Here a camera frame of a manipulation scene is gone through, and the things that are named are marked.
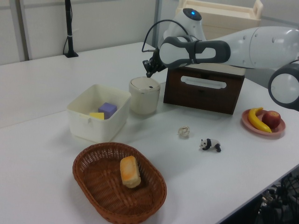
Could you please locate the white square plastic bin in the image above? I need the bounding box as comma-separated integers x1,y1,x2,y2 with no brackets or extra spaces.
66,84,132,143

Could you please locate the yellow toy banana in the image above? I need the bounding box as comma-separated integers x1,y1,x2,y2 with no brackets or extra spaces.
248,107,273,133

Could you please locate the pink plate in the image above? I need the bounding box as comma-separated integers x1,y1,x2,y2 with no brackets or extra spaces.
241,108,286,140

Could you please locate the yellow block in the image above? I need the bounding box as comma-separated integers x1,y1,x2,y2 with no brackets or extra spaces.
89,112,106,120

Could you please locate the crumpled paper ball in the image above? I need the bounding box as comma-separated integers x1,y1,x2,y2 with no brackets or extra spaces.
177,126,190,139

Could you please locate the toy bread slice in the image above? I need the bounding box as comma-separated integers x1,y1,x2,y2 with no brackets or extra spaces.
120,155,142,189

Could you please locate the cream storage box with handles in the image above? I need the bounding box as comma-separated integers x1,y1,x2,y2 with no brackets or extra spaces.
176,0,263,77

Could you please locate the panda toy figure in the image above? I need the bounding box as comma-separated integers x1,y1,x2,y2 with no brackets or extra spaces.
199,138,222,154

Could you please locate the white drawer handle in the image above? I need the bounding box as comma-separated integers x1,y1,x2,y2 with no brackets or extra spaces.
180,75,227,90

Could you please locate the small cream lidded trash can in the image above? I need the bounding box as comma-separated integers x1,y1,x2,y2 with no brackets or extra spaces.
128,76,161,115

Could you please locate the black pole stand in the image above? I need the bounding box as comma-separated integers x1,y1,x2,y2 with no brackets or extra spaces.
63,0,79,58

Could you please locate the brown wicker basket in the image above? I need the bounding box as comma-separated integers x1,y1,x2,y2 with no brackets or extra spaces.
72,142,168,222

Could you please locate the dark wooden drawer box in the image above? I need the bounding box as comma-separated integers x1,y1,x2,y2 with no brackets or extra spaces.
163,66,245,115

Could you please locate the purple cube block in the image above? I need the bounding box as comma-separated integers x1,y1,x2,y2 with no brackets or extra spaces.
98,102,117,119

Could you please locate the black cables bundle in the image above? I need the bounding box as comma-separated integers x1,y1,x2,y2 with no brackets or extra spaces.
256,172,299,224

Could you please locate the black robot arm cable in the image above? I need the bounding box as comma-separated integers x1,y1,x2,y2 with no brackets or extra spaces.
142,20,194,53

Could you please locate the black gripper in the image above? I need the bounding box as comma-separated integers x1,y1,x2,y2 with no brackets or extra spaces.
142,48,167,78

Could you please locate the red toy apple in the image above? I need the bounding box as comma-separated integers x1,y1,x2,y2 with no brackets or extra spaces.
261,110,281,129

